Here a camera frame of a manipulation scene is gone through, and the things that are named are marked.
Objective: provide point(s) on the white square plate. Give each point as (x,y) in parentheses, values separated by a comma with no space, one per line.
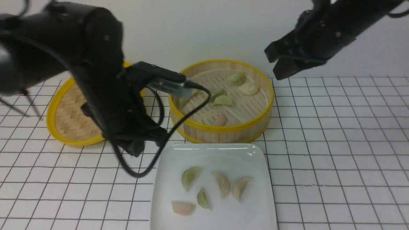
(256,210)

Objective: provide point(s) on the small green dumpling on plate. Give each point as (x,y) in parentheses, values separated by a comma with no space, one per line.
(202,199)

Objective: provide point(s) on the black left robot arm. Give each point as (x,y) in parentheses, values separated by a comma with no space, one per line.
(86,41)

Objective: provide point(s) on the cream dumpling steamer right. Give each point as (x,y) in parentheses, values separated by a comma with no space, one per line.
(249,89)

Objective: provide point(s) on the yellow rimmed bamboo steamer basket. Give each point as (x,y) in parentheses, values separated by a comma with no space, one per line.
(246,120)

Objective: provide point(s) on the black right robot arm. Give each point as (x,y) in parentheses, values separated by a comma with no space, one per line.
(356,16)

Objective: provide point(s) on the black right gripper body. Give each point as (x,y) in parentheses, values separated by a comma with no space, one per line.
(318,36)

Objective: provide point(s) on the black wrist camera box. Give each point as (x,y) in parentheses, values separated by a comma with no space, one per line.
(159,80)

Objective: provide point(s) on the yellow rimmed bamboo steamer lid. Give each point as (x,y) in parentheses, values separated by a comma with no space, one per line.
(65,120)

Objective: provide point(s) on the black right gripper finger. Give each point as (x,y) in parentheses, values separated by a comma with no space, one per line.
(289,66)
(285,47)

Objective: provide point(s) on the pink dumpling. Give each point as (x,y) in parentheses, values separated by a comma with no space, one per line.
(219,120)
(183,208)

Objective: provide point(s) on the beige dumpling on plate right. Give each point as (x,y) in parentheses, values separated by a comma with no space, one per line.
(239,187)

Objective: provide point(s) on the beige dumpling on plate centre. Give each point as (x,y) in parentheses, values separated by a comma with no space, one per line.
(223,183)

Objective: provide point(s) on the beige dumpling on plate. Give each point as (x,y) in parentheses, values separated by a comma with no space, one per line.
(239,187)
(223,183)

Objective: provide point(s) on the green dumpling steamer centre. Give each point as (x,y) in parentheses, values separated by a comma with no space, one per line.
(216,93)

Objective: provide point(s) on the light green dumpling steamer middle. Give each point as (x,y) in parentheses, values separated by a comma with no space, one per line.
(223,100)

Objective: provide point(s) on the green dumpling steamer top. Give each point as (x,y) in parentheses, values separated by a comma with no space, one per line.
(237,79)

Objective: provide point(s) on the green dumpling on plate left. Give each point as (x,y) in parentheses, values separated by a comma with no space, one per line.
(188,177)

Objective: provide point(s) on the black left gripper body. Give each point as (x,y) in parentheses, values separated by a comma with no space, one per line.
(117,108)

